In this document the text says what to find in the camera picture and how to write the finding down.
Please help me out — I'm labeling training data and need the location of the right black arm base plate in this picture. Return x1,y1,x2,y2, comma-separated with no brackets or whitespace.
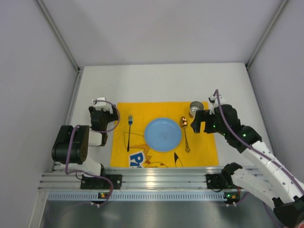
206,173,238,190

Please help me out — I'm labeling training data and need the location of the yellow Pikachu placemat cloth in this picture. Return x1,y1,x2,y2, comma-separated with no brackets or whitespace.
110,102,218,168

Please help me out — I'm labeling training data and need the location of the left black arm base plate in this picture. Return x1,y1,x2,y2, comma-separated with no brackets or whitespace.
80,174,123,190

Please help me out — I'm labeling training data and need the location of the blue plastic plate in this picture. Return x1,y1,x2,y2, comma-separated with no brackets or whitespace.
144,118,182,152

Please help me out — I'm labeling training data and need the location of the metal cup with paper sleeve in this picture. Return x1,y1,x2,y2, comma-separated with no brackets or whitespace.
189,101,204,118

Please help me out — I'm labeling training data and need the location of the perforated grey cable tray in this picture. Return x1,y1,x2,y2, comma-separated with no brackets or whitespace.
47,191,238,202

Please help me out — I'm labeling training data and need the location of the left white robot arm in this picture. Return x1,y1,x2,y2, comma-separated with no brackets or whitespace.
51,97,120,179

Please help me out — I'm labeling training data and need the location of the gold spoon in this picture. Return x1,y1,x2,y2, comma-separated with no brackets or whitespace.
180,116,190,153

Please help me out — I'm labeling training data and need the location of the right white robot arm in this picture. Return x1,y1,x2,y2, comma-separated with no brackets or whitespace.
190,90,304,228

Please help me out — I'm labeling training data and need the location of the blue metal fork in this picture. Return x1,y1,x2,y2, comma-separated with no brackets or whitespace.
127,115,133,151

